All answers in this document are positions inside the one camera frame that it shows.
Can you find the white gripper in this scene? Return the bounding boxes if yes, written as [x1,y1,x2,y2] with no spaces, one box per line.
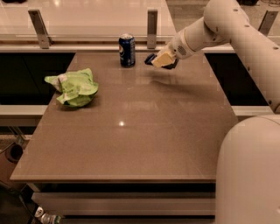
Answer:
[151,30,194,67]

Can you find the blue rxbar blueberry bar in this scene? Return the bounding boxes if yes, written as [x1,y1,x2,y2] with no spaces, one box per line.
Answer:
[144,53,179,70]

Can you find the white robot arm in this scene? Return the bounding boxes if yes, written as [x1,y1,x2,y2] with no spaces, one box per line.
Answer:
[151,0,280,224]

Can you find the blue pepsi can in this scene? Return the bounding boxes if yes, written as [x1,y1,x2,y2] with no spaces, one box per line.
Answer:
[119,33,136,67]

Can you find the green crumpled chip bag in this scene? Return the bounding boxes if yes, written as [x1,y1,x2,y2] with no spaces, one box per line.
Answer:
[45,68,99,108]

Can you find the grey drawer front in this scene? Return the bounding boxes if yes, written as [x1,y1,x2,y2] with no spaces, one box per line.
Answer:
[31,192,215,216]

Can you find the dark round stool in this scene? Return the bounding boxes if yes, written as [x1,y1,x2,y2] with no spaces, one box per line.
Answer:
[5,143,23,164]

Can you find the cans under table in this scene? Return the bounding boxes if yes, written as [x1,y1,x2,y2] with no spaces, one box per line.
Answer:
[35,206,61,224]

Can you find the middle metal railing bracket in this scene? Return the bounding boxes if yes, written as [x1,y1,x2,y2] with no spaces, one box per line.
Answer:
[147,10,158,49]

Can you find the metal railing bracket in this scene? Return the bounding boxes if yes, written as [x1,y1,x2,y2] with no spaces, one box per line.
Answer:
[28,10,52,49]
[258,10,278,36]
[147,10,158,49]

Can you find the right metal railing bracket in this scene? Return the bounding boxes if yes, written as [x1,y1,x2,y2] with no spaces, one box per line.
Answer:
[258,10,278,36]

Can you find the left metal railing bracket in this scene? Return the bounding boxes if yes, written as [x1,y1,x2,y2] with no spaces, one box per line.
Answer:
[28,10,52,49]

